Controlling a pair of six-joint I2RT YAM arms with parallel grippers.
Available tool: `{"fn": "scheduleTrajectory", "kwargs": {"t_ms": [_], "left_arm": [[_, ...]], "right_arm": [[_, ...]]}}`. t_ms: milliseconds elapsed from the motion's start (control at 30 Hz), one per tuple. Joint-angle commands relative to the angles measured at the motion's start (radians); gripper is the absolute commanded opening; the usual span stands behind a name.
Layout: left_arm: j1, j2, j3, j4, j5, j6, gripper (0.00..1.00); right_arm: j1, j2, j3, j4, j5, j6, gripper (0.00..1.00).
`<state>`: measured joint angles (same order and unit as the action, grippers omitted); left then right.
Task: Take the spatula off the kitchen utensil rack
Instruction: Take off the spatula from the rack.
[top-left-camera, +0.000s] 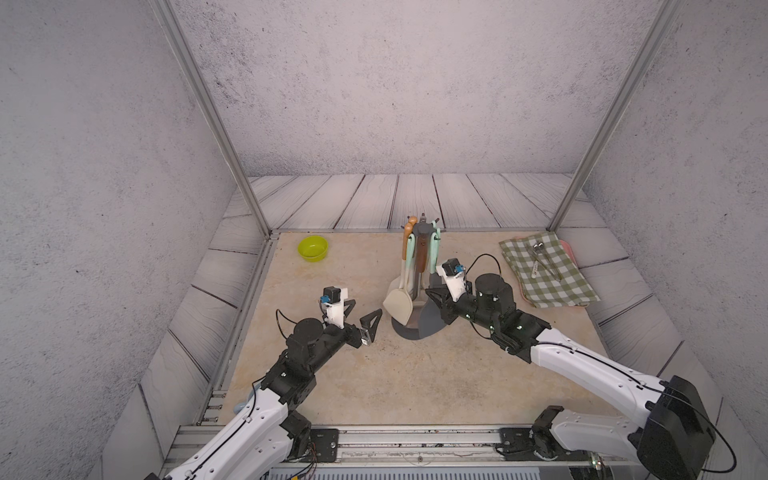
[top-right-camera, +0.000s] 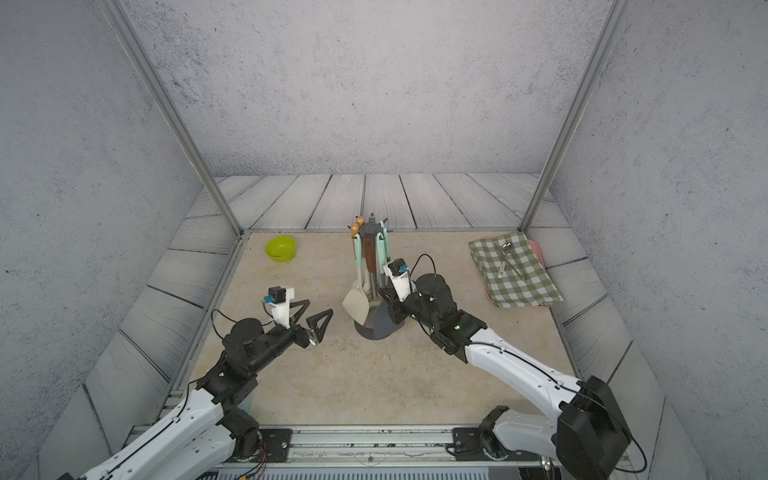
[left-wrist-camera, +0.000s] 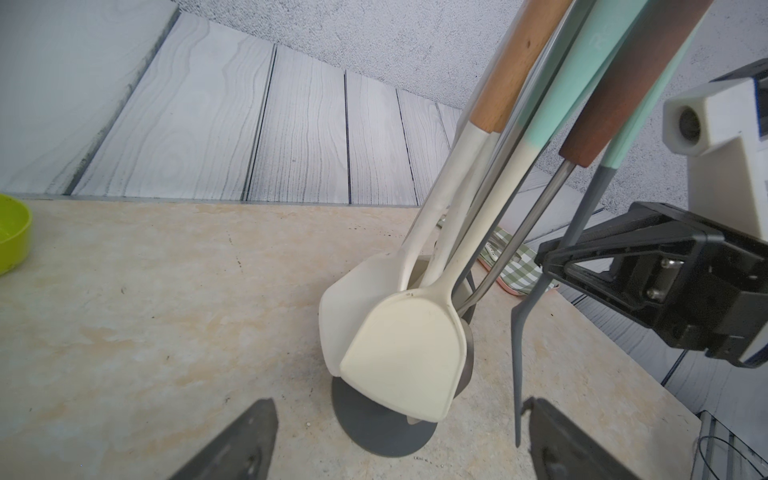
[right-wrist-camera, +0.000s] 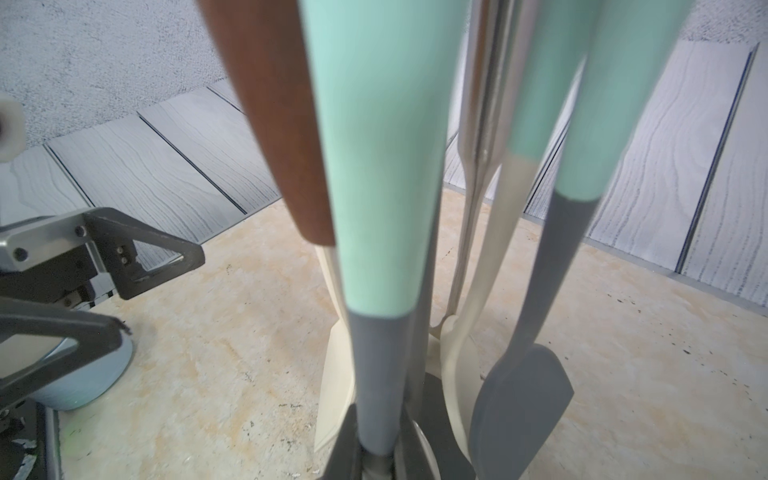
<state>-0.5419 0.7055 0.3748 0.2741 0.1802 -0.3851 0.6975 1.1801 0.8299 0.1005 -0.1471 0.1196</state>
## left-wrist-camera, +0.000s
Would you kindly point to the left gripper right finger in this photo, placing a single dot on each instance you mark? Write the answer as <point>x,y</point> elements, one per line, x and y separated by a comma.
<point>560,449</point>

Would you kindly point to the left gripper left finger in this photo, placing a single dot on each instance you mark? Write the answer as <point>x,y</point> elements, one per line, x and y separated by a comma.
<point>243,450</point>

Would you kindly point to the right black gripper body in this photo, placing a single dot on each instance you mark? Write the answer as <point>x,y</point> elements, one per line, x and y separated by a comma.
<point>698,284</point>

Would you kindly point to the grey utensil rack stand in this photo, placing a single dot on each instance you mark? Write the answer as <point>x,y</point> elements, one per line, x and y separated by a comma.
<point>382,431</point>

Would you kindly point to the grey spatula mint handle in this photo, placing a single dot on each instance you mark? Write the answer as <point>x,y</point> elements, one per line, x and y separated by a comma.
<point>540,288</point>

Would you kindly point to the cream spatula mint handle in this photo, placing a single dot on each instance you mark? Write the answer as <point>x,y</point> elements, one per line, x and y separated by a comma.
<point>409,352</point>

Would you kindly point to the green checkered cloth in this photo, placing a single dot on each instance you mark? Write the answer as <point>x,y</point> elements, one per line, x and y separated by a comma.
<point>521,273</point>

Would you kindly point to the green plastic bowl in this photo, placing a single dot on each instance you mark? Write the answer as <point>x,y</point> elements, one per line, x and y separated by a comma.
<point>16,222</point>

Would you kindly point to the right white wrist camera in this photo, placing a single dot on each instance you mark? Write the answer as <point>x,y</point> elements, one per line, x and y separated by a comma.
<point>721,128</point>

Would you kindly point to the grey ladle brown handle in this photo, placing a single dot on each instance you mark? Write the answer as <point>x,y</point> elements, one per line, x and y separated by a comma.
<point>623,58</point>

